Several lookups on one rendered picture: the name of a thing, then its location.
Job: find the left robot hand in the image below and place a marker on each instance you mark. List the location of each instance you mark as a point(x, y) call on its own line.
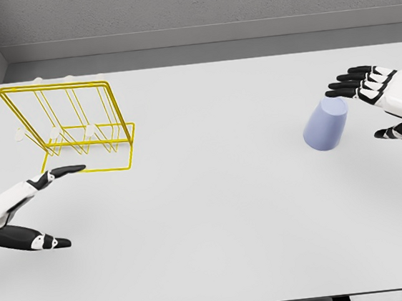
point(3, 205)

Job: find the lavender plastic cup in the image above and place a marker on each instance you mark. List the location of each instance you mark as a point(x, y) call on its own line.
point(325, 124)

